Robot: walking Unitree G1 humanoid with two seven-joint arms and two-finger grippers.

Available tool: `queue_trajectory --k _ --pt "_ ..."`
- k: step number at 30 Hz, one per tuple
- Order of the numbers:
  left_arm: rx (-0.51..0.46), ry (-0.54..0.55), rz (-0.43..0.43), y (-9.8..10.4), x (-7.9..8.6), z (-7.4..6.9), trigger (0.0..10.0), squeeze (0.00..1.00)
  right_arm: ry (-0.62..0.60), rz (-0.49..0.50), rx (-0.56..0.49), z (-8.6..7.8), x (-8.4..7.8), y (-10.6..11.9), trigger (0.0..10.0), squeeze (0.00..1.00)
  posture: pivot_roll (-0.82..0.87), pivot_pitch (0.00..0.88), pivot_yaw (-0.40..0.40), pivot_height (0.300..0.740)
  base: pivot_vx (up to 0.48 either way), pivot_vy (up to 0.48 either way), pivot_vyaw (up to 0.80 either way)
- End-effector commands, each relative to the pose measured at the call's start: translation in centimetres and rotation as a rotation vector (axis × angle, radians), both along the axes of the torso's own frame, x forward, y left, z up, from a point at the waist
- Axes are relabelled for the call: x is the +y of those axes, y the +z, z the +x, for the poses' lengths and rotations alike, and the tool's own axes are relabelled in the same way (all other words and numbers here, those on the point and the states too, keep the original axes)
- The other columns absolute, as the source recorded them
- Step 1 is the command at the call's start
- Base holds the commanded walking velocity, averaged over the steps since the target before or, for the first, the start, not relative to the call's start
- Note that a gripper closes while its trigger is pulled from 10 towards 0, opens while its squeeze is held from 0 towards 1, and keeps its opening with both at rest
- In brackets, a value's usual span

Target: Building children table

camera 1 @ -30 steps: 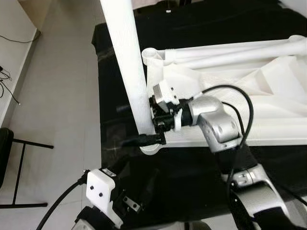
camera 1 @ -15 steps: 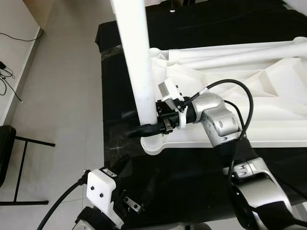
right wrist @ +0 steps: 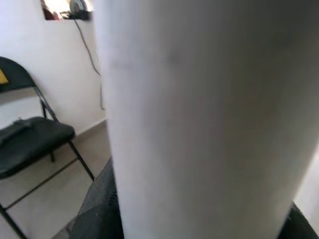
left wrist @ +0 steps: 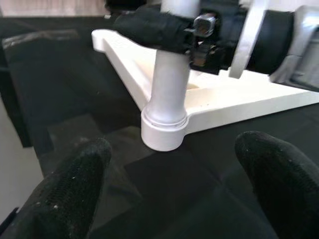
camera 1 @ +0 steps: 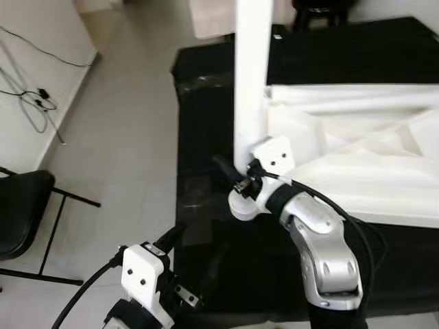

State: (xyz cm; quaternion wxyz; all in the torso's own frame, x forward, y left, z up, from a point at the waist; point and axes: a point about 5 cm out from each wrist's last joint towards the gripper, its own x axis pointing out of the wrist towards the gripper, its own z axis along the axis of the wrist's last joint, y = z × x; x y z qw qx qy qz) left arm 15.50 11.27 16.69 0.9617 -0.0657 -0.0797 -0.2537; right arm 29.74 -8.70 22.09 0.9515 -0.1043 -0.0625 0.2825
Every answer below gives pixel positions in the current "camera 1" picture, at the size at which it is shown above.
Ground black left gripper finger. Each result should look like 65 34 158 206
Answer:
154 225 186 253
199 243 230 299

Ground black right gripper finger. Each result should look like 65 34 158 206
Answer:
213 154 241 182

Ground white plastic table leg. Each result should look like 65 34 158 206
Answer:
264 84 439 101
302 96 439 114
233 0 275 172

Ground white plastic children table top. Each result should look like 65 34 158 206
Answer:
228 82 439 230

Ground white patterned cloth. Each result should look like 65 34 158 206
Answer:
189 0 237 38

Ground black folding chair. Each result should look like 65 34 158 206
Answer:
0 168 102 285

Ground black round stool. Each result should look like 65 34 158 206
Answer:
292 0 351 32

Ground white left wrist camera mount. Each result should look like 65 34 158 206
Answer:
121 243 176 328

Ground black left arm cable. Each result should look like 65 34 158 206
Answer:
51 250 128 329

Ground black looped wall cable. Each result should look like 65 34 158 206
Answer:
0 41 66 146

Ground thin black wall cable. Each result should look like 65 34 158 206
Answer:
0 26 93 68

